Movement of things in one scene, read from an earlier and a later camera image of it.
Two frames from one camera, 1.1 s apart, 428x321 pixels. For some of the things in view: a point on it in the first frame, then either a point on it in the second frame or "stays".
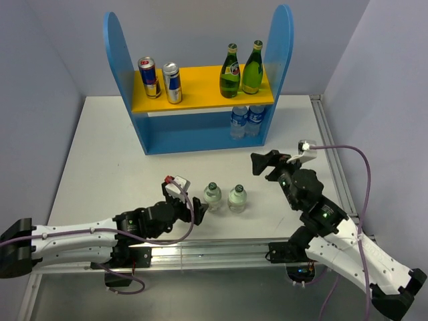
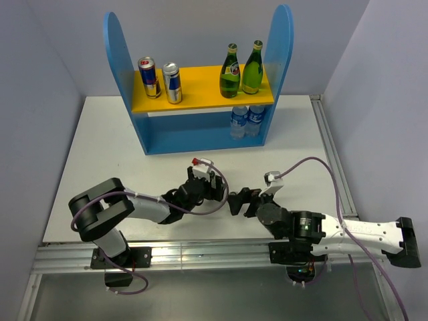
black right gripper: x=260 y=161 to x=243 y=196
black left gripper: x=186 y=215 to x=215 y=193
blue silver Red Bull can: x=147 y=67 stays
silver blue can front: x=172 y=82 stays
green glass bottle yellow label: x=253 y=70 stays
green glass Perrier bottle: x=230 y=74 stays
